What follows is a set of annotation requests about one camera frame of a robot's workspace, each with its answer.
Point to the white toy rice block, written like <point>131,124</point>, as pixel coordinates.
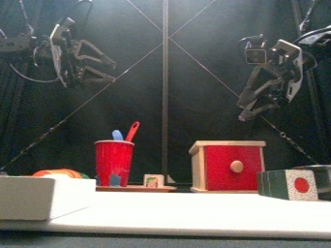
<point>38,197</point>

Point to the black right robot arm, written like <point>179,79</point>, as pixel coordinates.
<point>316,40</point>

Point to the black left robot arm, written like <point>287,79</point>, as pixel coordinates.
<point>14,43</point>

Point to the wooden box with red drawer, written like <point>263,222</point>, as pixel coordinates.
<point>232,166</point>

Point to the blue plastic utensil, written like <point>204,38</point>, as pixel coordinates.
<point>117,135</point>

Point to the dark green sushi block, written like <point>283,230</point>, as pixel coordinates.
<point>284,185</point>

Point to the red plastic cup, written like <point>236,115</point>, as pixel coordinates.
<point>113,163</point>

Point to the round orange red toy food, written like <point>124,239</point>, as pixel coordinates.
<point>57,173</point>

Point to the small white picture cube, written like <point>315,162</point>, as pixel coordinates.
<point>153,181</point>

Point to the white cutting board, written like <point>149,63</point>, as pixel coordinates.
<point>193,213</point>

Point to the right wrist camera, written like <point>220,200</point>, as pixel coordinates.
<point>256,53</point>

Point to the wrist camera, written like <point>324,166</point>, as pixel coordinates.
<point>256,53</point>
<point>66,22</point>

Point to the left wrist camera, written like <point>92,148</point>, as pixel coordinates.
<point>66,22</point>

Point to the vertical metal frame pole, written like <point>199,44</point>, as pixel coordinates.
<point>164,97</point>

